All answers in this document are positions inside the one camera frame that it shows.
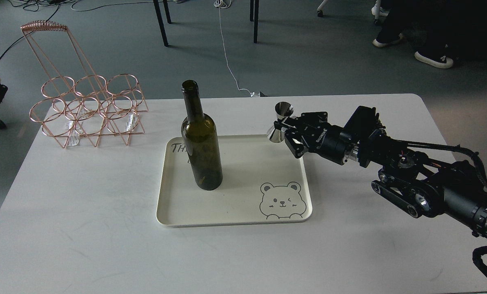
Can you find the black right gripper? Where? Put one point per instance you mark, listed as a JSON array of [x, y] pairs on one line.
[[311, 132]]

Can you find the silver steel jigger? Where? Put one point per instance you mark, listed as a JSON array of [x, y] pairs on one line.
[[276, 133]]

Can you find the dark green wine bottle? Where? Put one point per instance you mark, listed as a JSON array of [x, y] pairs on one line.
[[201, 141]]

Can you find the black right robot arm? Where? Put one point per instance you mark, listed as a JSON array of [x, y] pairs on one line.
[[422, 179]]

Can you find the cream tray with bear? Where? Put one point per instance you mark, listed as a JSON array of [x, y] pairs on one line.
[[262, 183]]

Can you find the white shoe left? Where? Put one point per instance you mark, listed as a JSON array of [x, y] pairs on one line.
[[382, 42]]

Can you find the white shoe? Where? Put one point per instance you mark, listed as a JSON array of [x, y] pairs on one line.
[[443, 62], [382, 42]]

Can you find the black table leg right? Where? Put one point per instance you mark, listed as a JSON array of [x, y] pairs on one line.
[[254, 17]]

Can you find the black table leg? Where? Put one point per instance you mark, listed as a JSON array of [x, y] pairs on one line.
[[254, 17], [161, 20]]

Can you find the black table leg left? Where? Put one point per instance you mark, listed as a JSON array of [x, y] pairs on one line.
[[161, 20]]

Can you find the white shoe right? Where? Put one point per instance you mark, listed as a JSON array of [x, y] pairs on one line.
[[443, 62]]

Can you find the seated person dark trousers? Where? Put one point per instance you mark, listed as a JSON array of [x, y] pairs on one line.
[[455, 28]]

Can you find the rose gold wire wine rack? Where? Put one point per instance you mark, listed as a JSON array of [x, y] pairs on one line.
[[91, 107]]

